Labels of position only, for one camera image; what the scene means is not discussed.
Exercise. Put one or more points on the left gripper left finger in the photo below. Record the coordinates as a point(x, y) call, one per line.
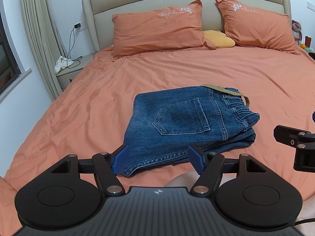
point(118, 159)

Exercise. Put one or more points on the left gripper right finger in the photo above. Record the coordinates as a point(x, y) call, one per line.
point(198, 159)

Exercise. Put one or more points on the blue denim jeans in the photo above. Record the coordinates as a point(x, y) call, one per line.
point(164, 123)

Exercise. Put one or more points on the orange bed sheet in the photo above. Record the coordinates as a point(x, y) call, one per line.
point(93, 112)

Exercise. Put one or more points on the olive green belt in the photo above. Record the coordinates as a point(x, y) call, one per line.
point(228, 92)

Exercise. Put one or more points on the beige nightstand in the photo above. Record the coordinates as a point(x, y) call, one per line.
point(66, 76)

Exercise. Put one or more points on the white cloth on nightstand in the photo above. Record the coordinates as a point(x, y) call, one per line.
point(62, 63)

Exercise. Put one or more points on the pink plush toy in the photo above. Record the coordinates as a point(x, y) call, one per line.
point(297, 31)

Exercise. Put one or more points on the small yellow cushion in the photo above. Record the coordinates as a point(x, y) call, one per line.
point(219, 39)

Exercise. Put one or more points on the right orange pillow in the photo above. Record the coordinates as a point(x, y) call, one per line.
point(252, 26)

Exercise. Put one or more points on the orange pillow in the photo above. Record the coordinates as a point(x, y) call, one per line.
point(252, 26)
point(170, 28)

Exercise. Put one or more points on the left orange pillow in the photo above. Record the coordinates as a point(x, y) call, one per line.
point(170, 28)

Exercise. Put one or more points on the beige curtain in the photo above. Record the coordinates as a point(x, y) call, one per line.
point(44, 42)

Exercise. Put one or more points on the dark window frame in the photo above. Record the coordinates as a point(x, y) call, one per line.
point(9, 69)

